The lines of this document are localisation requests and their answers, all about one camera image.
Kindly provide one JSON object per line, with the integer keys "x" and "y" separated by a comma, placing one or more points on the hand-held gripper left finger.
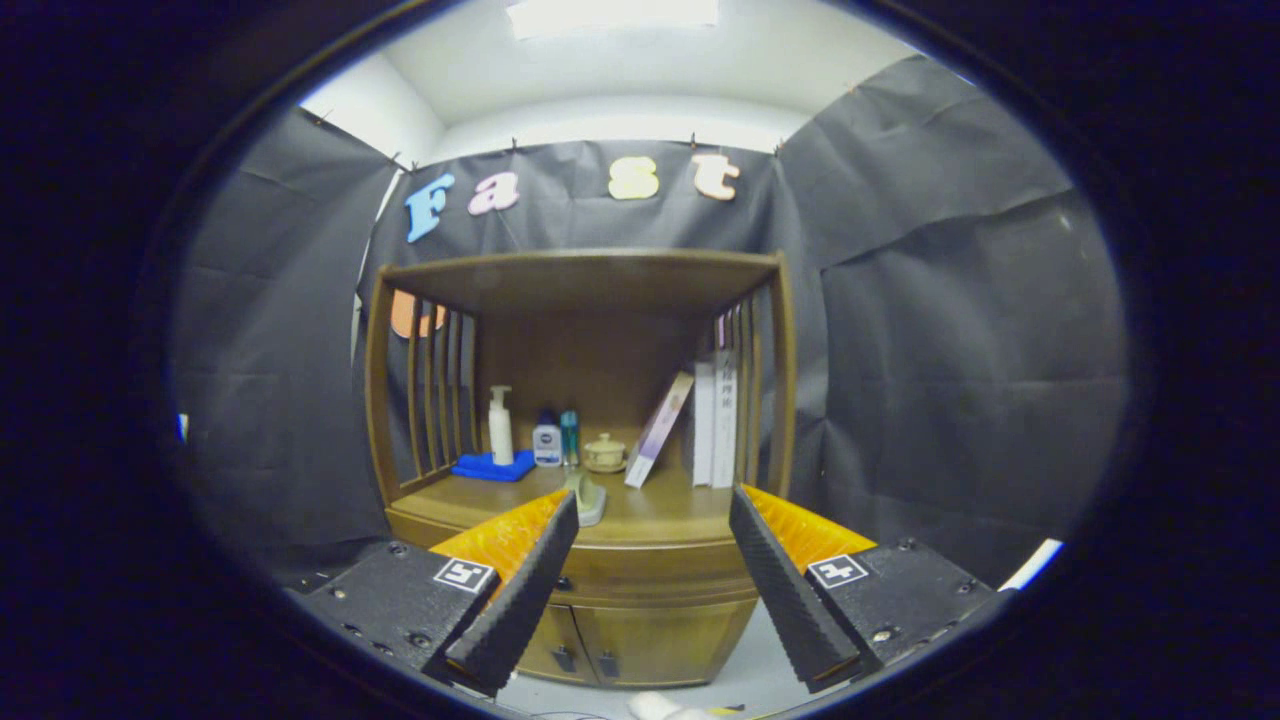
{"x": 525, "y": 590}

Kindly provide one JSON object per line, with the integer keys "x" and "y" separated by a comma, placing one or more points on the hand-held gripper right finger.
{"x": 785, "y": 590}

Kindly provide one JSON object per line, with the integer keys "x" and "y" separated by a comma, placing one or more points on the green soap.
{"x": 590, "y": 505}

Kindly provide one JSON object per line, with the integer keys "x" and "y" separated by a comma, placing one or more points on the wooden cabinet door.
{"x": 660, "y": 640}
{"x": 555, "y": 645}

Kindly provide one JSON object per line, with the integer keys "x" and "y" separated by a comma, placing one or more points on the wooden countertop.
{"x": 660, "y": 510}

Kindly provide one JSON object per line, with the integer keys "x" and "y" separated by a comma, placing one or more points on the wooden cabinet with slatted shelf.
{"x": 590, "y": 350}

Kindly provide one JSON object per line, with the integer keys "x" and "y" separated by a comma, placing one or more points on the blue folded cloth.
{"x": 485, "y": 468}

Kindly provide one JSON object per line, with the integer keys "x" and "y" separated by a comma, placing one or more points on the white bottle with blue cap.
{"x": 547, "y": 445}

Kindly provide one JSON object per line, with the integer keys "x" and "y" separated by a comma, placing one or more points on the slim teal bottle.
{"x": 569, "y": 440}

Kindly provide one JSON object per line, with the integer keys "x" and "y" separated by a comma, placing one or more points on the white pump bottle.
{"x": 501, "y": 435}

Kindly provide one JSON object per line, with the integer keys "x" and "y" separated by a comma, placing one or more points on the beige lidded tea cup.
{"x": 605, "y": 455}

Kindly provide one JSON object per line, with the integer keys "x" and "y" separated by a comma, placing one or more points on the white spine book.
{"x": 725, "y": 420}

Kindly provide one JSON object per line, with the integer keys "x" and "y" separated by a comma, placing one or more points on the patterned cover book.
{"x": 703, "y": 420}

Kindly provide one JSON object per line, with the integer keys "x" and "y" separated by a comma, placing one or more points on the purple cover book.
{"x": 655, "y": 435}

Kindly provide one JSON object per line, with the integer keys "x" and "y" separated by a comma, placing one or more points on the ceiling light panel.
{"x": 610, "y": 15}

